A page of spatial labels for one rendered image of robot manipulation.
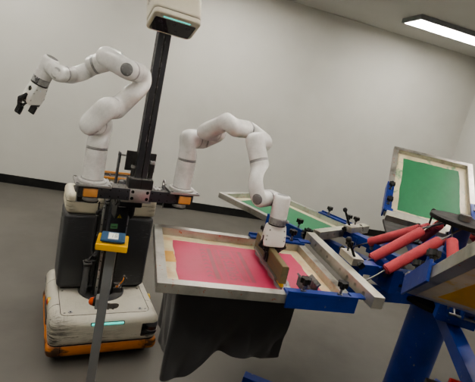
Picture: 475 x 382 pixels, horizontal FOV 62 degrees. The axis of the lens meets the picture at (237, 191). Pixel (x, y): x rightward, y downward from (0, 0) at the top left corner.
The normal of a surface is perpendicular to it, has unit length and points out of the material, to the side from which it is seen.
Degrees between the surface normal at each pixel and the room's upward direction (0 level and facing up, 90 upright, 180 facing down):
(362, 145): 90
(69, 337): 90
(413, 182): 32
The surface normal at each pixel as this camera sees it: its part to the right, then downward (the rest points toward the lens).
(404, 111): 0.22, 0.27
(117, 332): 0.43, 0.30
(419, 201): 0.03, -0.72
